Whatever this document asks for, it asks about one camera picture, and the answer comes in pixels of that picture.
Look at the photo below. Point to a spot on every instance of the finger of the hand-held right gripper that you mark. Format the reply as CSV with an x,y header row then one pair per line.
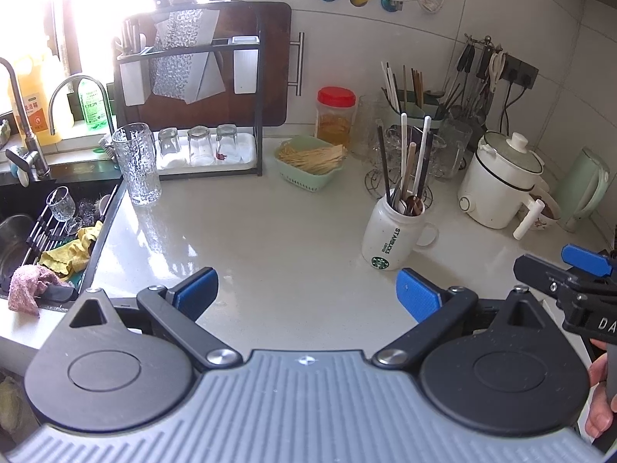
x,y
535,270
585,258

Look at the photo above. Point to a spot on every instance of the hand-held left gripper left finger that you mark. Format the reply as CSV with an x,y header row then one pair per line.
x,y
197,287

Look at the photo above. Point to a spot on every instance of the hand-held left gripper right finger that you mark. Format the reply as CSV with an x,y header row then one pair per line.
x,y
417,294

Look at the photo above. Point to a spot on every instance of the white ceramic mug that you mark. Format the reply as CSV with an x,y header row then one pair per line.
x,y
390,231

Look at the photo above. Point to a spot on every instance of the copper spoon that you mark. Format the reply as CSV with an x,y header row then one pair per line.
x,y
412,205

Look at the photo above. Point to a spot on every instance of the steel spoon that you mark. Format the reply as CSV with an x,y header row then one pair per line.
x,y
396,201

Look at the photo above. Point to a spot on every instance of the row of hanging kitchen utensils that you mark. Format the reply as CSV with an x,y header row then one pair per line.
x,y
467,77

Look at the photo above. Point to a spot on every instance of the person's right hand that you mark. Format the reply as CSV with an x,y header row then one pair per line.
x,y
600,417

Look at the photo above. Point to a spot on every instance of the floral ceramic bowl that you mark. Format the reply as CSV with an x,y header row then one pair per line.
x,y
547,212

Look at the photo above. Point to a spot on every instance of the green electric kettle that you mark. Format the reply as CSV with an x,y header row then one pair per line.
x,y
578,183

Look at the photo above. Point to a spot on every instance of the white electric cooker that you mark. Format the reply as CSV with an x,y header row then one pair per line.
x,y
491,188

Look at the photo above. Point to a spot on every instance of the tall textured glass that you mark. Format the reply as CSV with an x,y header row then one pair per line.
x,y
137,169

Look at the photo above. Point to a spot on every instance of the yellow cloth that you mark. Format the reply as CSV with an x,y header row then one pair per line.
x,y
67,255

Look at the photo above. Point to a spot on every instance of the white drip tray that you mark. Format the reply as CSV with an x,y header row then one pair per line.
x,y
246,161

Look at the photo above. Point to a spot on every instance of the drinking glass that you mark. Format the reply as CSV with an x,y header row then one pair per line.
x,y
168,142
198,147
227,144

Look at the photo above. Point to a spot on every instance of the textured glass mug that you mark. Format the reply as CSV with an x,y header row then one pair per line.
x,y
369,120
453,149

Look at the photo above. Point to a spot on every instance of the green plastic basket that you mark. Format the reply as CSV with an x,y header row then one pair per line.
x,y
308,178

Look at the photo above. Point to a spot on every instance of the stemmed glass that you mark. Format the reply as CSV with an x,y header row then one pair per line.
x,y
61,205

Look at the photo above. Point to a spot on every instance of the pink cloth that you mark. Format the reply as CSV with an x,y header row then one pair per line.
x,y
29,284

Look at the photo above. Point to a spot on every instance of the dried noodles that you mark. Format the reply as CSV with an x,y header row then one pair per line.
x,y
313,156

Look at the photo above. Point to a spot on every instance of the green utensil drainer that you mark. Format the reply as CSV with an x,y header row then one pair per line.
x,y
436,115

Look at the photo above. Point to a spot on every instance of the steel pot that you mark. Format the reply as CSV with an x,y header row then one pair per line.
x,y
12,251

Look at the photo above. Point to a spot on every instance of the black dish rack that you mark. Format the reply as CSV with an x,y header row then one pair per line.
x,y
260,106

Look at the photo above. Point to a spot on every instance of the red-lid plastic jar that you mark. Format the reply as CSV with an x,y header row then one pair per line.
x,y
336,120

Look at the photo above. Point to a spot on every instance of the black power strip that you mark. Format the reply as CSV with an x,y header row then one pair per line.
x,y
520,71

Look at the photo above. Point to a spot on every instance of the white kitchen scissors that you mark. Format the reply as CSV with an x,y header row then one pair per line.
x,y
496,70

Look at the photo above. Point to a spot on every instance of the black kitchen sink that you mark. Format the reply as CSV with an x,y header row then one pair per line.
x,y
14,193

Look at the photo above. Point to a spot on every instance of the brown wooden chopstick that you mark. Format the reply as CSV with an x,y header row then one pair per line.
x,y
414,87
420,88

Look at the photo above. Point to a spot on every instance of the green bottle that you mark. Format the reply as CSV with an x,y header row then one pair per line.
x,y
94,106

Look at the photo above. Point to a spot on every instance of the steel faucet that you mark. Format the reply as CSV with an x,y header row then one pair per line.
x,y
36,154

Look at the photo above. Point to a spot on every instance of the thin wooden chopstick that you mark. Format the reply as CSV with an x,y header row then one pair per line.
x,y
405,82

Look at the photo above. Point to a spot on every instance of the white rack caddy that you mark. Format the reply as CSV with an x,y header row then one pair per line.
x,y
246,67
130,82

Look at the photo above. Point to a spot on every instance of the yellow detergent bottle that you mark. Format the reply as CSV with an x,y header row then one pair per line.
x,y
46,120

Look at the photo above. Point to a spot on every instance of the textured clear board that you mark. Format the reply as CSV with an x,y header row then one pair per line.
x,y
183,58

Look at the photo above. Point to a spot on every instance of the wooden cutting board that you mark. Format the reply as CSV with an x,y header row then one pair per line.
x,y
274,58

